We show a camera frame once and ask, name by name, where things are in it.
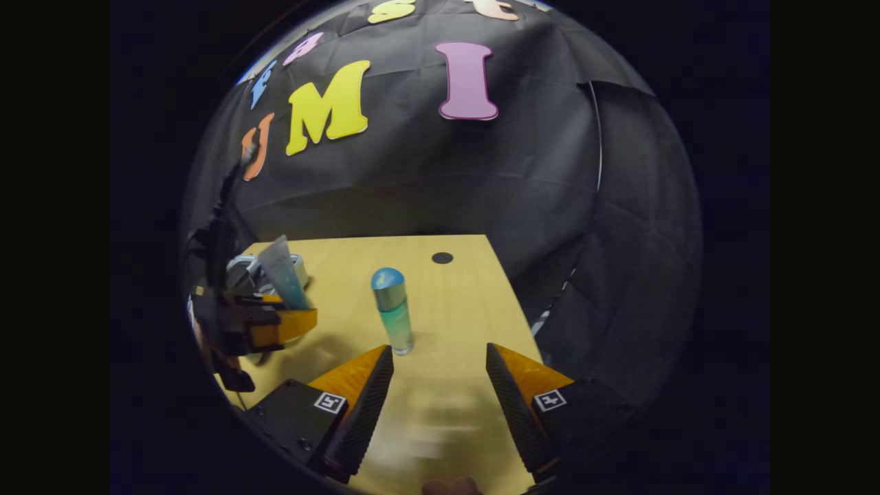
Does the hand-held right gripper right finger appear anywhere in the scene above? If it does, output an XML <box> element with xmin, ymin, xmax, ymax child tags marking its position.
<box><xmin>486</xmin><ymin>342</ymin><xmax>639</xmax><ymax>484</ymax></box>

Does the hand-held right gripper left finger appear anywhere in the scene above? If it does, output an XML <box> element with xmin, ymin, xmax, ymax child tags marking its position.
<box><xmin>246</xmin><ymin>345</ymin><xmax>395</xmax><ymax>485</ymax></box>

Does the light blue suitcase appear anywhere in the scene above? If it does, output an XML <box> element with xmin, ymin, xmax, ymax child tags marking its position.
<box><xmin>225</xmin><ymin>253</ymin><xmax>309</xmax><ymax>293</ymax></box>

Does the white and blue tube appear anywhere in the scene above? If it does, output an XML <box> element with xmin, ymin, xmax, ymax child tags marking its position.
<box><xmin>257</xmin><ymin>235</ymin><xmax>311</xmax><ymax>311</ymax></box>

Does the clear blue bottle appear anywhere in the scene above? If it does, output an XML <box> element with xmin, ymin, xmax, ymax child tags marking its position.
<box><xmin>371</xmin><ymin>267</ymin><xmax>415</xmax><ymax>356</ymax></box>

